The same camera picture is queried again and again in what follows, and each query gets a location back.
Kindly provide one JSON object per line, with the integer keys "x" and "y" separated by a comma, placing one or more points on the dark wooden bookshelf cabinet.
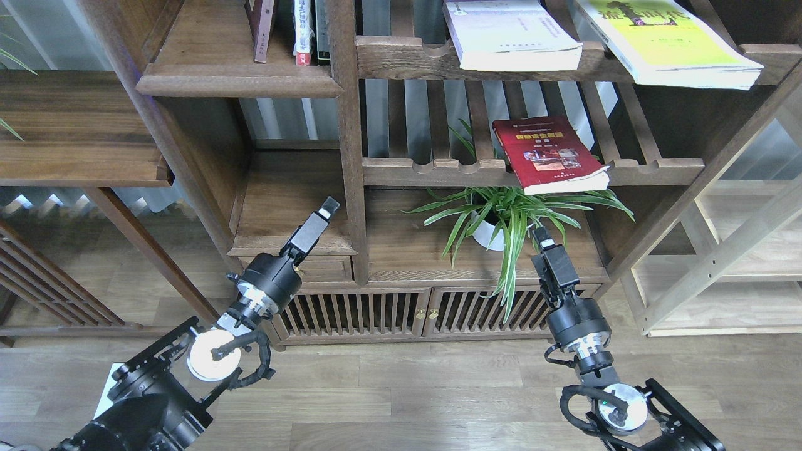
{"x": 258, "y": 146}

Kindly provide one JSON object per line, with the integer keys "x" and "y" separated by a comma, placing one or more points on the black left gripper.
{"x": 270, "y": 281}

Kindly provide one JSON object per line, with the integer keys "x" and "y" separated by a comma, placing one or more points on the dark upright book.
{"x": 322, "y": 44}

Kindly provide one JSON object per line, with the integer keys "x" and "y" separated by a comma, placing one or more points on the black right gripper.
{"x": 577, "y": 323}

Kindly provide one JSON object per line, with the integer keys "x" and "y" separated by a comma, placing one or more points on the white lavender paperback book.
{"x": 517, "y": 36}

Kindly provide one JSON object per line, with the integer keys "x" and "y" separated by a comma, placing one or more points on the yellow-green cover book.
{"x": 662, "y": 44}

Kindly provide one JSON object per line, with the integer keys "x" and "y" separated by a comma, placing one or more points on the white plant pot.
{"x": 483, "y": 234}

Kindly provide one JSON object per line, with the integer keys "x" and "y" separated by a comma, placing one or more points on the green spider plant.
{"x": 516, "y": 212}

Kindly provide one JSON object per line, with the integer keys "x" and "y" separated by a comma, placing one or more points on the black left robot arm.
{"x": 161, "y": 397}

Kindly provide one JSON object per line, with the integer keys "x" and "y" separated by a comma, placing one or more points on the white red upright book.
{"x": 303, "y": 32}

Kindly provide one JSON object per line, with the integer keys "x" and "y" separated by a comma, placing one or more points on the dark slatted wooden rack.
{"x": 32, "y": 277}

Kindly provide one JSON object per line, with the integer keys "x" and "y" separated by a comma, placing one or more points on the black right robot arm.
{"x": 620, "y": 415}

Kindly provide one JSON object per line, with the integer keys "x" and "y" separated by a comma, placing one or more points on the red paperback book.
{"x": 548, "y": 156}

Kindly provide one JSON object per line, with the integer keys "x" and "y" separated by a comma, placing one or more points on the green leaves at left edge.
{"x": 10, "y": 83}

